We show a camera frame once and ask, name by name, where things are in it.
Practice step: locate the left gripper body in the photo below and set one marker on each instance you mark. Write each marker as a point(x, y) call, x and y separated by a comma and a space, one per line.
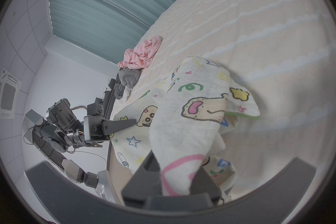
point(94, 128)

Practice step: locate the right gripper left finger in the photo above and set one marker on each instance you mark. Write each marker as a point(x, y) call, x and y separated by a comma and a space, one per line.
point(144, 183)

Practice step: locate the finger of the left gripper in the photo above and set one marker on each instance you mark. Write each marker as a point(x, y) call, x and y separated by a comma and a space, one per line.
point(118, 125)
point(91, 143)

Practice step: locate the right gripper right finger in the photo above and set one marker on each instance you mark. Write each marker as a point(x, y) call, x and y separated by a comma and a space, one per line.
point(204, 183)

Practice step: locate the white printed pyjama top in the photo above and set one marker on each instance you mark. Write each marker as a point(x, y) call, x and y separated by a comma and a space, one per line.
point(183, 118)

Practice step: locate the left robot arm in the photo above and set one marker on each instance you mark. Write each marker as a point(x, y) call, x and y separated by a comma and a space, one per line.
point(52, 139)

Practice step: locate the black garment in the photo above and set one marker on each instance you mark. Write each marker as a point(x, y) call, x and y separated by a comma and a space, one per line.
point(118, 90)

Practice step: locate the grey knit garment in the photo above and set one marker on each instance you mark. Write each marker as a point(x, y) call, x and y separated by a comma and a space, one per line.
point(128, 77)

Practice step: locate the pink garment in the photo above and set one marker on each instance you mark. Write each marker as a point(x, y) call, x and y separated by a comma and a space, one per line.
point(141, 55)

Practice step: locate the white ceiling air vent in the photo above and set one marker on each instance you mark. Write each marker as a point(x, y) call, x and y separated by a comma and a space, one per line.
point(9, 94)

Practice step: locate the bed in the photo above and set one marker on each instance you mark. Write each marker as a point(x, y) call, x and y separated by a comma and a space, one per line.
point(262, 34)

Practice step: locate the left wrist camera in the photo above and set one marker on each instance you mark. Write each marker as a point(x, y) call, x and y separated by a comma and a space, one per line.
point(95, 108)

